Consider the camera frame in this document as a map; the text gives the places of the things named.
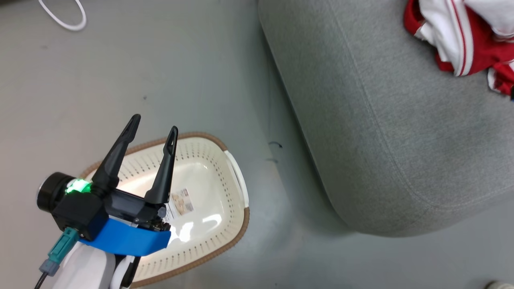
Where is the printed label sticker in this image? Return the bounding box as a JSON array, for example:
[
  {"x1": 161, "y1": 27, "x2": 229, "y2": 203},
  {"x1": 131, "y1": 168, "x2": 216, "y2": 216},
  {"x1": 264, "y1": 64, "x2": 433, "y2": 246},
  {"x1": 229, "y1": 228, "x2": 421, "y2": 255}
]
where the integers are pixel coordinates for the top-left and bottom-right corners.
[{"x1": 165, "y1": 188, "x2": 195, "y2": 220}]

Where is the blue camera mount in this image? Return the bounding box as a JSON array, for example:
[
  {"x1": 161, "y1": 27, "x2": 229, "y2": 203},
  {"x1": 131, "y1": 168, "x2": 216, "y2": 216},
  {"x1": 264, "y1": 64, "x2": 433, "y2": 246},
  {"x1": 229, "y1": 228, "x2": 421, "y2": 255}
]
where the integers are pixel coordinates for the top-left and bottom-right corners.
[{"x1": 78, "y1": 218, "x2": 172, "y2": 257}]

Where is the cream perforated laundry basket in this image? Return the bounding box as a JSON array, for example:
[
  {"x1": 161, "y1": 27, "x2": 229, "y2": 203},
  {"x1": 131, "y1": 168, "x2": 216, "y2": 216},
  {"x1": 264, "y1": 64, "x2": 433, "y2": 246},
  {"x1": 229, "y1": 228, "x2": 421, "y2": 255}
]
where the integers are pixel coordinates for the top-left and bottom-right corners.
[{"x1": 80, "y1": 132, "x2": 250, "y2": 288}]

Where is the teal connector camera cable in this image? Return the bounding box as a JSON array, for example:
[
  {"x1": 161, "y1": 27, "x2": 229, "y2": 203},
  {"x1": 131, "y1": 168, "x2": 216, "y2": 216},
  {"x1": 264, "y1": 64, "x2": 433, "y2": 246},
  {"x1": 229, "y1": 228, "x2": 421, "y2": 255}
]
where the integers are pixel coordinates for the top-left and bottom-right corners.
[{"x1": 34, "y1": 227, "x2": 80, "y2": 289}]

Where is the grey fabric sofa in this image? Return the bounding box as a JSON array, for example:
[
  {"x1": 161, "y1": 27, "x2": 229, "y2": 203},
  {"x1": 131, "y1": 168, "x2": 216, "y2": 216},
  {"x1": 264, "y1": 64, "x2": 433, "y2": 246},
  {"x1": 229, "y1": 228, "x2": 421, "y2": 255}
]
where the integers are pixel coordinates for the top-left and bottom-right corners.
[{"x1": 258, "y1": 0, "x2": 514, "y2": 237}]

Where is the white coiled cable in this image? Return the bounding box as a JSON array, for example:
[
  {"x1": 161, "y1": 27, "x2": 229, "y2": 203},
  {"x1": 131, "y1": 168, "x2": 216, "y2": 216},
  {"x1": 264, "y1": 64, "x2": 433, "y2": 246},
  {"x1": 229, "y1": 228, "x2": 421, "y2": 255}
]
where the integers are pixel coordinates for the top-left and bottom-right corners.
[{"x1": 38, "y1": 0, "x2": 87, "y2": 31}]

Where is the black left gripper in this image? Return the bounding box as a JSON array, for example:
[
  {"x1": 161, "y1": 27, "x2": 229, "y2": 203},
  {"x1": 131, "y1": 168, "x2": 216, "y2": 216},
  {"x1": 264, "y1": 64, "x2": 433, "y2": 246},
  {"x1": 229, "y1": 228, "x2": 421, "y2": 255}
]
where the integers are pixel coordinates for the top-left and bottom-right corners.
[{"x1": 37, "y1": 114, "x2": 179, "y2": 232}]

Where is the red and white garment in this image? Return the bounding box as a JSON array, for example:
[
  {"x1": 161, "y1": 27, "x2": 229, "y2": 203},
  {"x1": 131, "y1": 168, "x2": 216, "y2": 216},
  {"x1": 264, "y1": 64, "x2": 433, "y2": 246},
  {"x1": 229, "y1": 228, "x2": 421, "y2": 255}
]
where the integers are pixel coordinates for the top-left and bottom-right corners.
[{"x1": 404, "y1": 0, "x2": 514, "y2": 97}]

